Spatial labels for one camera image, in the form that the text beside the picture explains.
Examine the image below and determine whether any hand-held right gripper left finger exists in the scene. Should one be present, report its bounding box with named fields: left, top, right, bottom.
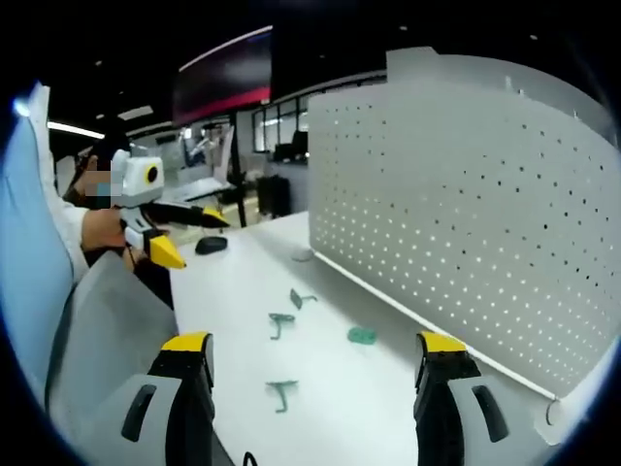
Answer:
left=82, top=331, right=217, bottom=466

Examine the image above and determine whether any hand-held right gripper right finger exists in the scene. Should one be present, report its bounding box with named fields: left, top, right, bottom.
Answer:
left=412, top=331, right=549, bottom=466

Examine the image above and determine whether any green mounting plate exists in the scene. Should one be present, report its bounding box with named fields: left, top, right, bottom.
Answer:
left=346, top=325, right=378, bottom=347

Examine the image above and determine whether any green hook assembly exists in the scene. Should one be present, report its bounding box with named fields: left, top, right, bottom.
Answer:
left=268, top=312, right=296, bottom=341
left=265, top=379, right=300, bottom=415
left=289, top=287, right=318, bottom=310

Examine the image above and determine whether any person's left hand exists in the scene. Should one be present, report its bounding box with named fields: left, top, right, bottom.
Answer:
left=81, top=211, right=125, bottom=252

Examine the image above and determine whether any background white table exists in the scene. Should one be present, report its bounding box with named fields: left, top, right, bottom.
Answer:
left=162, top=176, right=237, bottom=203

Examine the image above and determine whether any black computer mouse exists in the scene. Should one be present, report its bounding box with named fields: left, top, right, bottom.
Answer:
left=194, top=235, right=229, bottom=255

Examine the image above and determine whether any person's head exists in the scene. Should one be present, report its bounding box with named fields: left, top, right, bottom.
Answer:
left=71, top=119, right=133, bottom=211

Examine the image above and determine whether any black pole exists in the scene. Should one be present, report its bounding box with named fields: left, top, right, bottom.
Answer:
left=228, top=110, right=249, bottom=229

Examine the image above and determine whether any grey chair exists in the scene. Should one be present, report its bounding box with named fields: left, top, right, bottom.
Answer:
left=45, top=250, right=179, bottom=428

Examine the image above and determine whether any black bin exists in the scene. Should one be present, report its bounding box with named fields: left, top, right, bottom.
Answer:
left=256, top=175, right=292, bottom=217

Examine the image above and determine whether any large curved screen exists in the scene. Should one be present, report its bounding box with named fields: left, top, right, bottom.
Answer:
left=171, top=24, right=274, bottom=126

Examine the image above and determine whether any white perforated panel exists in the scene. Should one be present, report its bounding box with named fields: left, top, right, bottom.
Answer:
left=307, top=72, right=621, bottom=402

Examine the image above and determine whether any plain white partition panel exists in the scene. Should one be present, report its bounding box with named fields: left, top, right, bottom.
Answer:
left=384, top=46, right=610, bottom=142

